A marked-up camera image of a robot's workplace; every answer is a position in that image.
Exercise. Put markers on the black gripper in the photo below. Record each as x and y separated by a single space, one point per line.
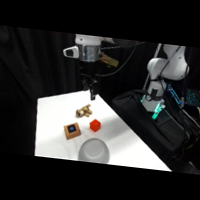
89 70

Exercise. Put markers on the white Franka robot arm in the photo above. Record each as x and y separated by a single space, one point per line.
167 67

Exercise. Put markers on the grey bowl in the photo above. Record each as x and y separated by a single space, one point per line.
94 150

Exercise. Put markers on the tan plush toy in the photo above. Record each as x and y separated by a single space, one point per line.
83 111

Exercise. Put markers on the red cube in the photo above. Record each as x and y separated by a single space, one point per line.
94 125

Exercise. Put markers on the wooden block with blue dot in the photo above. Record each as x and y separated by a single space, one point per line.
72 130

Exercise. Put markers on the black curtain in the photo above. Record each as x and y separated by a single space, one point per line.
22 89

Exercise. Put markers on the black robot stand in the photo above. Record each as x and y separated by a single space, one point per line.
152 127

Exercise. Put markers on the electronics box with cyan lights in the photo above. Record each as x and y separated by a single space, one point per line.
189 97

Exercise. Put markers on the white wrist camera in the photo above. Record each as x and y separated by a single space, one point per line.
70 52

